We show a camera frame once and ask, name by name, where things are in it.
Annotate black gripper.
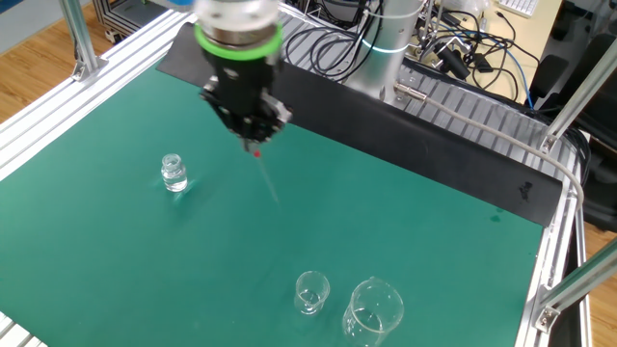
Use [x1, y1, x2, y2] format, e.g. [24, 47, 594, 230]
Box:
[199, 52, 294, 151]

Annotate glass dropper red bulb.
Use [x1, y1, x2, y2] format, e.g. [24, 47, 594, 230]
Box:
[252, 148, 282, 206]

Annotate small clear glass bottle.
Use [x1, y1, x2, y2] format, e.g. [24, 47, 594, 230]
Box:
[160, 152, 189, 194]

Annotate green table mat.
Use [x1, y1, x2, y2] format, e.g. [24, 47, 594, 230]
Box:
[0, 62, 546, 347]

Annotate small glass beaker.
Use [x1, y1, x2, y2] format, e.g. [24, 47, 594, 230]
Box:
[293, 270, 332, 317]

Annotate large glass beaker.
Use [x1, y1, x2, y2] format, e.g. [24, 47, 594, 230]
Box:
[340, 277, 405, 347]

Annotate white keyboard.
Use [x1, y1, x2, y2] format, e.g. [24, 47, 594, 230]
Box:
[496, 0, 540, 18]

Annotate black office chair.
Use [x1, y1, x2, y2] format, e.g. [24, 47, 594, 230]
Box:
[529, 28, 617, 232]

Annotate aluminium frame post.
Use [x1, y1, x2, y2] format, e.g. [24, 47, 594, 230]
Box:
[58, 0, 110, 82]
[538, 37, 617, 154]
[532, 250, 617, 334]

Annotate grey cable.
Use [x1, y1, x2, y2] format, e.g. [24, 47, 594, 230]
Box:
[393, 81, 585, 213]

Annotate blue cable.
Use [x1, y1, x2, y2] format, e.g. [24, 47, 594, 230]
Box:
[500, 42, 536, 110]

